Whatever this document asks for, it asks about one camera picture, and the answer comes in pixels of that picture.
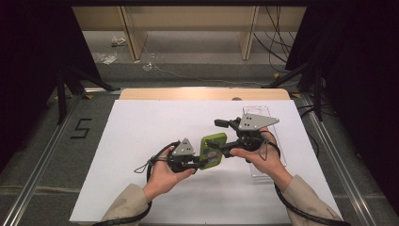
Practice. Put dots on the tiny clear plastic scrap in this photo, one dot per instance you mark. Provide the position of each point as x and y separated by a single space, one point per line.
147 66

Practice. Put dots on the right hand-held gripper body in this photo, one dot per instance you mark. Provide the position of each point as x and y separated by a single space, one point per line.
255 121

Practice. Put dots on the light wooden shelf unit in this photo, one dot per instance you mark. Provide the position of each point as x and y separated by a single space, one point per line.
188 17

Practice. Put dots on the large crumpled plastic scrap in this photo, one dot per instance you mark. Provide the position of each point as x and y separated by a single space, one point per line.
106 58

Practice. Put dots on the person's right hand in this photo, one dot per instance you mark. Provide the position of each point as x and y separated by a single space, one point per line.
268 160

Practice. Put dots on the small crumpled plastic scrap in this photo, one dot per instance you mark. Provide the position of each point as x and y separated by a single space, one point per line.
118 41

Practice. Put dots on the person's left hand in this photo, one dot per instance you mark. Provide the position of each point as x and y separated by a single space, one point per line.
161 179

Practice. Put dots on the black curtain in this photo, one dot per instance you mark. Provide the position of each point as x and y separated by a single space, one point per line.
28 62
363 78

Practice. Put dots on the aluminium rail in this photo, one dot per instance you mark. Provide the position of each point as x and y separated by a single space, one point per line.
342 163
37 175

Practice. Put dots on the white paper mat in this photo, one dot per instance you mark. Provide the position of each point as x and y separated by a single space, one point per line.
125 141

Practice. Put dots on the black metal stand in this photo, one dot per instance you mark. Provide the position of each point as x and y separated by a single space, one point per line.
318 94
61 97

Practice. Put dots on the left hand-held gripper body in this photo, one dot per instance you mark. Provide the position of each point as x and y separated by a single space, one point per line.
184 150

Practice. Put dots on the clear plastic tray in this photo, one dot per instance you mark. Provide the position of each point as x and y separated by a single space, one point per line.
258 171

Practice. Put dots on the green toy package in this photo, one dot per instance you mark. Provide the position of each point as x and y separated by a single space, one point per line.
213 157

